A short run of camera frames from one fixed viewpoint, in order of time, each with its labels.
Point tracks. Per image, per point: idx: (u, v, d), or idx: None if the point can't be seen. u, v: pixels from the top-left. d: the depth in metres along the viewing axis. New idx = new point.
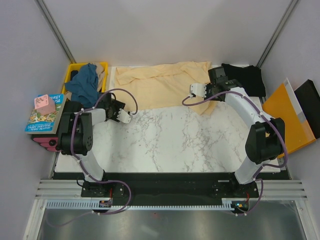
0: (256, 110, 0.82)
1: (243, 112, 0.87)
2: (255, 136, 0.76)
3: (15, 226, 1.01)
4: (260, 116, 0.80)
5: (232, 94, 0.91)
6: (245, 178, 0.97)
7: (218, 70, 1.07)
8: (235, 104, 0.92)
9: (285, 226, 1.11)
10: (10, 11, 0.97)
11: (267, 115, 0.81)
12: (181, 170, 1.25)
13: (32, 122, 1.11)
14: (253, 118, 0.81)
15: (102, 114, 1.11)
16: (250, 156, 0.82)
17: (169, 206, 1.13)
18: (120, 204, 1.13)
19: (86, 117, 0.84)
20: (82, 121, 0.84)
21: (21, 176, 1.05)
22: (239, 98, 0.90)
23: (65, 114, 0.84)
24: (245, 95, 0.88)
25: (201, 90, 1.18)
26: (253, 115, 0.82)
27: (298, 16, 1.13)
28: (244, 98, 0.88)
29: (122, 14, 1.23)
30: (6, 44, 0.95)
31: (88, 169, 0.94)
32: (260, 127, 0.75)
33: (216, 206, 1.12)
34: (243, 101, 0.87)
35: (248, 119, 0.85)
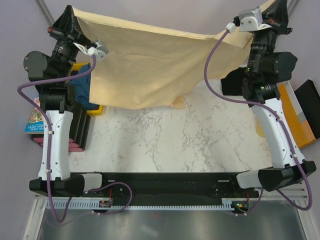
0: (291, 147, 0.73)
1: (271, 139, 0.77)
2: (278, 180, 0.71)
3: (15, 227, 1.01)
4: (292, 157, 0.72)
5: (265, 111, 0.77)
6: (247, 184, 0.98)
7: (280, 79, 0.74)
8: (264, 123, 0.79)
9: (285, 226, 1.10)
10: (10, 11, 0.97)
11: (299, 155, 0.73)
12: (181, 170, 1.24)
13: (32, 122, 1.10)
14: (283, 156, 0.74)
15: (66, 122, 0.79)
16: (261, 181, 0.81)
17: (169, 206, 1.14)
18: (120, 205, 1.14)
19: (62, 187, 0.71)
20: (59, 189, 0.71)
21: (20, 176, 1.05)
22: (272, 120, 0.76)
23: (35, 188, 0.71)
24: (281, 119, 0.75)
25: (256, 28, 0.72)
26: (284, 153, 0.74)
27: (298, 16, 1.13)
28: (279, 122, 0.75)
29: (121, 15, 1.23)
30: (6, 44, 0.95)
31: (87, 183, 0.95)
32: (286, 173, 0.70)
33: (216, 206, 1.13)
34: (277, 126, 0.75)
35: (275, 151, 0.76)
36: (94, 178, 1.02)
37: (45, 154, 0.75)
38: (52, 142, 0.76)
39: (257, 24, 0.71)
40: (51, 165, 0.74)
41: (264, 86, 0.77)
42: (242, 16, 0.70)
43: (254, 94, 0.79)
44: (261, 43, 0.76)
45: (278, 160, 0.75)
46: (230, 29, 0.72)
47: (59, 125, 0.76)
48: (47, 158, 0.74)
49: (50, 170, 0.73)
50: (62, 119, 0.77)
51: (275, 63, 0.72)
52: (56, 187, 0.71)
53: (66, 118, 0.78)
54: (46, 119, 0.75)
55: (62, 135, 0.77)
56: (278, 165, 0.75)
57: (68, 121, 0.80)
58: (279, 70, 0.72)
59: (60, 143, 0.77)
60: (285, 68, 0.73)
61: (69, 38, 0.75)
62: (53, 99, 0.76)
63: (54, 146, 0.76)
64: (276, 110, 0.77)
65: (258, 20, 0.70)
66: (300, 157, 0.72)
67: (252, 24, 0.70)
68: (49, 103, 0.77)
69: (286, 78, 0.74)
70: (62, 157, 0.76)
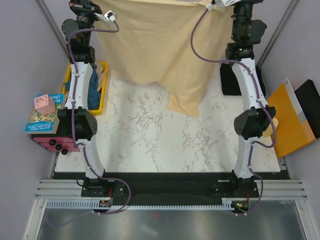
0: (257, 93, 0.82)
1: (243, 89, 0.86)
2: (246, 119, 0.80)
3: (15, 226, 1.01)
4: (258, 102, 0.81)
5: (240, 66, 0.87)
6: (242, 169, 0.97)
7: (252, 41, 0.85)
8: (239, 77, 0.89)
9: (285, 226, 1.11)
10: (9, 11, 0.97)
11: (264, 101, 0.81)
12: (181, 170, 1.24)
13: (32, 122, 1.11)
14: (251, 101, 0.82)
15: (89, 70, 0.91)
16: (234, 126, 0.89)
17: (169, 206, 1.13)
18: (120, 204, 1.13)
19: (83, 115, 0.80)
20: (80, 117, 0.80)
21: (20, 176, 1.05)
22: (245, 74, 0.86)
23: (61, 113, 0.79)
24: (252, 73, 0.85)
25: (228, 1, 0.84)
26: (251, 99, 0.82)
27: (298, 16, 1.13)
28: (251, 75, 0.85)
29: None
30: (6, 44, 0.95)
31: (90, 159, 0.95)
32: (252, 112, 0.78)
33: (216, 206, 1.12)
34: (249, 78, 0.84)
35: (245, 99, 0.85)
36: (98, 161, 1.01)
37: (71, 90, 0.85)
38: (77, 83, 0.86)
39: (225, 2, 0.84)
40: (75, 98, 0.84)
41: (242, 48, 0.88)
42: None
43: (233, 55, 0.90)
44: (239, 15, 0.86)
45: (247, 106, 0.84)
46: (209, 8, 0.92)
47: (83, 71, 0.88)
48: (72, 92, 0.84)
49: (75, 101, 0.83)
50: (86, 67, 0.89)
51: (247, 28, 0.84)
52: (78, 114, 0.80)
53: (89, 68, 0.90)
54: (73, 65, 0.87)
55: (85, 79, 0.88)
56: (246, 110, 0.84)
57: (90, 71, 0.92)
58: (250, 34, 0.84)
59: (84, 84, 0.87)
60: (257, 32, 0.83)
61: (91, 10, 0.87)
62: (82, 57, 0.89)
63: (78, 85, 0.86)
64: (249, 66, 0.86)
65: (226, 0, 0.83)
66: (265, 103, 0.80)
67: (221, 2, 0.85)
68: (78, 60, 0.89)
69: (256, 41, 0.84)
70: (85, 95, 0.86)
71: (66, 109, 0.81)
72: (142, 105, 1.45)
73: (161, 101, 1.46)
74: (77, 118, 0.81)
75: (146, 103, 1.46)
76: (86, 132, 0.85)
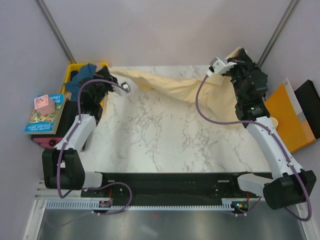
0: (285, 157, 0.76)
1: (267, 151, 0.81)
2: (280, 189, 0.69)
3: (15, 226, 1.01)
4: (289, 166, 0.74)
5: (257, 126, 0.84)
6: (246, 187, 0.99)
7: (259, 91, 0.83)
8: (259, 137, 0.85)
9: (285, 226, 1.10)
10: (8, 11, 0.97)
11: (296, 165, 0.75)
12: (181, 170, 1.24)
13: (32, 122, 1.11)
14: (280, 165, 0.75)
15: (90, 123, 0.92)
16: (266, 198, 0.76)
17: (169, 206, 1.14)
18: (121, 205, 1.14)
19: (71, 158, 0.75)
20: (66, 161, 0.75)
21: (20, 176, 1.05)
22: (265, 133, 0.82)
23: (46, 153, 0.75)
24: (273, 132, 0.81)
25: (223, 71, 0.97)
26: (280, 163, 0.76)
27: (298, 16, 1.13)
28: (272, 135, 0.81)
29: (122, 15, 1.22)
30: (5, 44, 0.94)
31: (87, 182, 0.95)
32: (286, 180, 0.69)
33: (216, 206, 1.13)
34: (270, 139, 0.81)
35: (272, 162, 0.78)
36: (94, 177, 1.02)
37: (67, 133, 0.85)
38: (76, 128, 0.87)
39: (224, 63, 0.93)
40: (69, 140, 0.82)
41: (255, 108, 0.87)
42: (212, 62, 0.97)
43: (246, 115, 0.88)
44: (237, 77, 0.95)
45: (277, 171, 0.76)
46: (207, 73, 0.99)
47: (86, 120, 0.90)
48: (68, 135, 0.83)
49: (68, 142, 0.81)
50: (90, 118, 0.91)
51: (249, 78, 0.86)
52: (64, 157, 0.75)
53: (92, 121, 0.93)
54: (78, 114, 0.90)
55: (85, 127, 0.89)
56: (276, 176, 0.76)
57: (91, 125, 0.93)
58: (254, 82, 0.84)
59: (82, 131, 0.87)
60: (261, 77, 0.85)
61: None
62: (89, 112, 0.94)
63: (76, 130, 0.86)
64: (267, 124, 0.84)
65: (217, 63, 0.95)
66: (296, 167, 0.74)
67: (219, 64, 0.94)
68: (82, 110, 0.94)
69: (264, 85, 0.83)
70: (79, 142, 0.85)
71: (54, 149, 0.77)
72: (142, 105, 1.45)
73: (161, 102, 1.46)
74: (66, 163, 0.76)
75: (146, 103, 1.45)
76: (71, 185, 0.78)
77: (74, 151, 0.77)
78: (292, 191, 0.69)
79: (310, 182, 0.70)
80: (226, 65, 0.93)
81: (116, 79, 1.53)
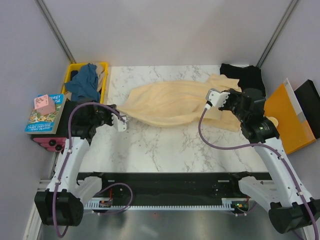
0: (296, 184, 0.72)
1: (275, 176, 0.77)
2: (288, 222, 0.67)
3: (15, 226, 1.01)
4: (299, 195, 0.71)
5: (266, 149, 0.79)
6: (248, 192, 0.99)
7: (257, 102, 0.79)
8: (267, 160, 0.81)
9: None
10: (8, 11, 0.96)
11: (306, 194, 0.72)
12: (181, 170, 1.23)
13: (32, 122, 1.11)
14: (289, 193, 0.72)
15: (84, 147, 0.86)
16: (272, 221, 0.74)
17: (169, 206, 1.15)
18: (121, 205, 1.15)
19: (66, 201, 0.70)
20: (60, 204, 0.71)
21: (20, 176, 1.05)
22: (274, 157, 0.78)
23: (38, 197, 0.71)
24: (283, 157, 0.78)
25: (220, 101, 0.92)
26: (290, 191, 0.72)
27: (298, 16, 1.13)
28: (281, 160, 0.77)
29: (122, 15, 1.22)
30: (5, 44, 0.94)
31: (88, 193, 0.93)
32: (295, 213, 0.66)
33: (216, 206, 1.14)
34: (280, 164, 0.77)
35: (280, 189, 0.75)
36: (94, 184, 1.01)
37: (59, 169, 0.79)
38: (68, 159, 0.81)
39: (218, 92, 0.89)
40: (61, 178, 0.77)
41: (263, 127, 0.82)
42: (206, 97, 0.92)
43: (255, 134, 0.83)
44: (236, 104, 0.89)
45: (285, 199, 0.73)
46: (207, 107, 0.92)
47: (77, 147, 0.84)
48: (59, 171, 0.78)
49: (60, 181, 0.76)
50: (81, 143, 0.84)
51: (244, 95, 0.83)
52: (59, 200, 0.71)
53: (85, 144, 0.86)
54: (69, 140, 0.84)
55: (77, 155, 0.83)
56: (284, 204, 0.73)
57: (85, 148, 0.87)
58: (249, 95, 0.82)
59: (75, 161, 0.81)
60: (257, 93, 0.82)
61: None
62: (80, 132, 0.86)
63: (68, 162, 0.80)
64: (276, 148, 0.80)
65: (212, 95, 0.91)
66: (306, 196, 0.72)
67: (214, 95, 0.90)
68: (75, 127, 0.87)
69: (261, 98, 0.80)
70: (73, 173, 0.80)
71: (46, 192, 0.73)
72: None
73: None
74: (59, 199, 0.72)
75: None
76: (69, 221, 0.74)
77: (68, 194, 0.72)
78: (300, 220, 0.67)
79: (319, 212, 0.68)
80: (222, 94, 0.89)
81: (116, 79, 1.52)
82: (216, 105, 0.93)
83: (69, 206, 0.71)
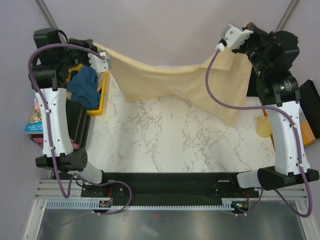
0: (298, 155, 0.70)
1: (280, 143, 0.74)
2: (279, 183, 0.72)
3: (15, 226, 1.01)
4: (298, 166, 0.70)
5: (280, 115, 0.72)
6: (246, 183, 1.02)
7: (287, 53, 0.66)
8: (275, 125, 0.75)
9: (285, 225, 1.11)
10: (8, 12, 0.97)
11: (305, 164, 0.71)
12: (181, 170, 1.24)
13: (32, 122, 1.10)
14: (289, 163, 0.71)
15: (61, 98, 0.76)
16: (266, 177, 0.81)
17: (169, 206, 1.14)
18: (120, 204, 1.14)
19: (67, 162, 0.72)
20: (62, 163, 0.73)
21: (20, 176, 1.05)
22: (285, 124, 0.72)
23: (40, 162, 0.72)
24: (295, 125, 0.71)
25: (239, 42, 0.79)
26: (290, 160, 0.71)
27: (297, 17, 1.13)
28: (293, 128, 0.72)
29: (122, 16, 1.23)
30: (5, 44, 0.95)
31: (87, 176, 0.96)
32: (290, 179, 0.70)
33: (217, 206, 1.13)
34: (290, 132, 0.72)
35: (281, 155, 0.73)
36: (94, 171, 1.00)
37: (46, 131, 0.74)
38: (51, 120, 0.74)
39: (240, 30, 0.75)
40: (53, 141, 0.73)
41: (284, 86, 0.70)
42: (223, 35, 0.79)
43: (271, 92, 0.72)
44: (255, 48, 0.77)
45: (283, 166, 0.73)
46: (220, 47, 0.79)
47: (55, 103, 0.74)
48: (48, 135, 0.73)
49: (54, 146, 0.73)
50: (56, 96, 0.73)
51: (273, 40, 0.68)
52: (60, 160, 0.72)
53: (62, 95, 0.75)
54: (40, 94, 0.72)
55: (59, 113, 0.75)
56: (280, 170, 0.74)
57: (64, 99, 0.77)
58: (281, 43, 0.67)
59: (60, 121, 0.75)
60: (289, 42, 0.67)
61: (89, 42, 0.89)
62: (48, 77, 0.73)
63: (53, 123, 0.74)
64: (292, 114, 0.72)
65: (230, 32, 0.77)
66: (305, 167, 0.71)
67: (233, 33, 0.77)
68: (40, 77, 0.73)
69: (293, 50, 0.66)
70: (64, 134, 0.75)
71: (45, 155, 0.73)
72: (142, 105, 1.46)
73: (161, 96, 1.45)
74: (60, 165, 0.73)
75: (146, 104, 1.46)
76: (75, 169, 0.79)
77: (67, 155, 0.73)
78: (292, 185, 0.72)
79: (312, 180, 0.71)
80: (243, 32, 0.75)
81: None
82: (232, 46, 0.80)
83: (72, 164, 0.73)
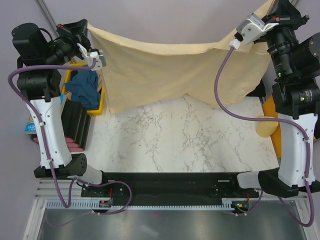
0: (306, 170, 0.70)
1: (289, 155, 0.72)
2: (281, 192, 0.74)
3: (15, 226, 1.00)
4: (304, 179, 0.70)
5: (295, 128, 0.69)
6: (246, 184, 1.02)
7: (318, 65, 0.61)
8: (288, 137, 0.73)
9: (285, 226, 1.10)
10: (10, 12, 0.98)
11: (311, 177, 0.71)
12: (182, 170, 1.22)
13: (32, 122, 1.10)
14: (295, 176, 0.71)
15: (55, 109, 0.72)
16: (266, 181, 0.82)
17: (169, 206, 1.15)
18: (121, 204, 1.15)
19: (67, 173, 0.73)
20: (62, 174, 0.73)
21: (20, 176, 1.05)
22: (299, 138, 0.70)
23: (39, 174, 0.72)
24: (309, 141, 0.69)
25: (256, 38, 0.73)
26: (297, 173, 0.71)
27: None
28: (306, 143, 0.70)
29: (123, 15, 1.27)
30: (6, 43, 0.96)
31: (86, 179, 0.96)
32: (292, 190, 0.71)
33: (217, 206, 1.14)
34: (302, 146, 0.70)
35: (287, 166, 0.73)
36: (94, 173, 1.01)
37: (42, 144, 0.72)
38: (45, 133, 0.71)
39: (260, 27, 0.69)
40: (51, 154, 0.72)
41: (305, 97, 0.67)
42: (241, 28, 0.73)
43: (289, 100, 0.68)
44: (281, 45, 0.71)
45: (287, 176, 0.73)
46: (235, 45, 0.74)
47: (49, 115, 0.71)
48: (45, 148, 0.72)
49: (52, 158, 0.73)
50: (50, 108, 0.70)
51: (308, 45, 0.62)
52: (60, 171, 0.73)
53: (55, 105, 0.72)
54: (32, 108, 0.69)
55: (54, 124, 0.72)
56: (284, 179, 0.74)
57: (57, 109, 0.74)
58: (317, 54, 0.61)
59: (55, 133, 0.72)
60: None
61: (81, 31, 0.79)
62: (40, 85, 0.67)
63: (48, 136, 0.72)
64: (306, 127, 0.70)
65: (249, 28, 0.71)
66: (310, 179, 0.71)
67: (251, 29, 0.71)
68: (30, 88, 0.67)
69: None
70: (61, 145, 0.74)
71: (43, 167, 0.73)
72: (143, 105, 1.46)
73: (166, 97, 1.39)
74: (59, 174, 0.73)
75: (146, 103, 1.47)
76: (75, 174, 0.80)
77: (68, 167, 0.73)
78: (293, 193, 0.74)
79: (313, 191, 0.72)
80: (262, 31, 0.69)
81: None
82: (248, 42, 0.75)
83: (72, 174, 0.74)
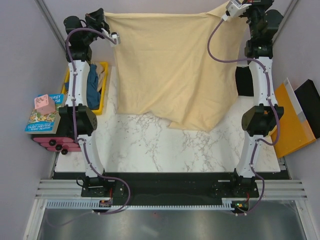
0: (268, 91, 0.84)
1: (255, 88, 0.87)
2: (252, 116, 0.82)
3: (15, 226, 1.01)
4: (268, 99, 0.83)
5: (256, 64, 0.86)
6: (243, 167, 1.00)
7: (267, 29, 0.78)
8: (253, 74, 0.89)
9: (285, 225, 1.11)
10: (10, 11, 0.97)
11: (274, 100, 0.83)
12: (181, 169, 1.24)
13: (32, 122, 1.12)
14: (260, 98, 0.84)
15: (86, 68, 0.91)
16: (243, 120, 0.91)
17: (169, 206, 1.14)
18: (120, 204, 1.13)
19: (83, 111, 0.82)
20: (80, 114, 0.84)
21: (20, 176, 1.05)
22: (260, 71, 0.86)
23: (62, 109, 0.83)
24: (267, 71, 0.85)
25: (240, 13, 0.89)
26: (261, 96, 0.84)
27: (298, 16, 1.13)
28: (265, 74, 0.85)
29: None
30: (6, 44, 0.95)
31: (90, 154, 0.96)
32: (259, 110, 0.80)
33: (216, 206, 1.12)
34: (263, 76, 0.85)
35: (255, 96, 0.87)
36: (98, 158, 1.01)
37: (70, 88, 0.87)
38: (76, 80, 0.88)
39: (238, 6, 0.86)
40: (75, 95, 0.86)
41: (262, 48, 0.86)
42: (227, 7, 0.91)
43: (252, 52, 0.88)
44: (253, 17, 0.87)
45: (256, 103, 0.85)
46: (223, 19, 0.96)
47: (81, 69, 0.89)
48: (72, 89, 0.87)
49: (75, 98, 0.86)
50: (84, 65, 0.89)
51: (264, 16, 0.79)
52: (78, 110, 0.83)
53: (86, 67, 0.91)
54: (71, 63, 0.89)
55: (84, 77, 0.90)
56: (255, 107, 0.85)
57: (87, 70, 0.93)
58: (268, 20, 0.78)
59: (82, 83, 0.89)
60: (276, 20, 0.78)
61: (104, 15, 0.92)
62: (79, 55, 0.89)
63: (77, 83, 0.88)
64: (265, 64, 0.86)
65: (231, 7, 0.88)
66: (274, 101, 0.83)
67: (233, 8, 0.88)
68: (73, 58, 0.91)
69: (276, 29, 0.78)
70: (84, 92, 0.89)
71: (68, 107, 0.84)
72: None
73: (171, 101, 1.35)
74: (78, 114, 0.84)
75: None
76: (86, 126, 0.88)
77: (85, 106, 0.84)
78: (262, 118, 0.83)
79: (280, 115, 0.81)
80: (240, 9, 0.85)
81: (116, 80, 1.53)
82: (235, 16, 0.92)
83: (87, 114, 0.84)
